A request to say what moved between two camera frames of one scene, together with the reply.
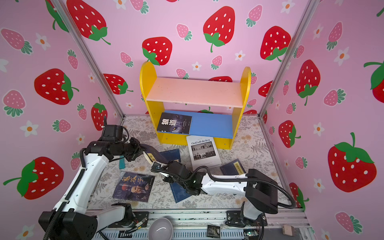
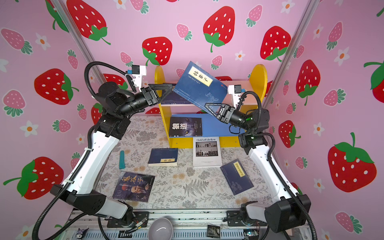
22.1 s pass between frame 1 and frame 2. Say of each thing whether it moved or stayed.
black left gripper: moved
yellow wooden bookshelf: moved
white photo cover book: stayed
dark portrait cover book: stayed
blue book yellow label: moved
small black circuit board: stayed
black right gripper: moved
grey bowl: stayed
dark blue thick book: moved
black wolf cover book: moved
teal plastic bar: stayed
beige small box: stayed
